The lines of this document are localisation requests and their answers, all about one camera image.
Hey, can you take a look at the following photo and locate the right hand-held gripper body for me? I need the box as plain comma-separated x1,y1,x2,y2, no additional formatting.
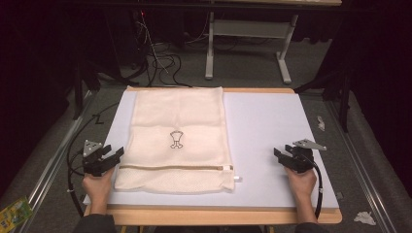
284,138,327,175

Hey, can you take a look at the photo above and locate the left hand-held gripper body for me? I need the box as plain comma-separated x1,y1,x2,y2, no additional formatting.
82,139,115,178

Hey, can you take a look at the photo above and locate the cream mesh laundry bag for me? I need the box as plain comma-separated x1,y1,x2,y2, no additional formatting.
113,85,244,195

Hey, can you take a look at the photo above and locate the person's right hand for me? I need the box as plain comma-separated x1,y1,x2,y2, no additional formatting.
284,166,318,208

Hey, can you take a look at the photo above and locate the person's left hand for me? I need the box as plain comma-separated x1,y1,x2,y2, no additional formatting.
81,166,117,209

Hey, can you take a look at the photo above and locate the white board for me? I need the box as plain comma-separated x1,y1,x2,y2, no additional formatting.
83,89,340,210

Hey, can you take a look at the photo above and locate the black stand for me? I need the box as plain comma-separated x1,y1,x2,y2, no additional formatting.
71,56,102,121
293,62,354,134

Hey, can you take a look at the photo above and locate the crumpled white paper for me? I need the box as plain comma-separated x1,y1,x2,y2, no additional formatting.
353,211,378,227

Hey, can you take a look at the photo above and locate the green printed packet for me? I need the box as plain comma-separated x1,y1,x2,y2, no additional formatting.
0,195,34,233

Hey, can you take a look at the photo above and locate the left hand-held gripper black cable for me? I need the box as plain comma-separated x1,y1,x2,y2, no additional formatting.
66,102,120,218

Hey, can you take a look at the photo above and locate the hand-held gripper black cable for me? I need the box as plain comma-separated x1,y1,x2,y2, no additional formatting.
66,102,120,218
309,159,326,220

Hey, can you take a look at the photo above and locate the right hand-held gripper black cable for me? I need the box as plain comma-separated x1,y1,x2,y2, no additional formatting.
309,159,326,220

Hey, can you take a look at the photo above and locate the metal floor rail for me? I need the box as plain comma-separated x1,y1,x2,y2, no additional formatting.
14,89,99,233
325,99,398,233

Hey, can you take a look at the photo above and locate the tangle of floor cables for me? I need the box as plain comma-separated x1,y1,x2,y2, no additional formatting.
128,9,192,88

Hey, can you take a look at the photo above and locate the white metal desk frame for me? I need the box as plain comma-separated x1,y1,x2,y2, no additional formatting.
204,0,343,85

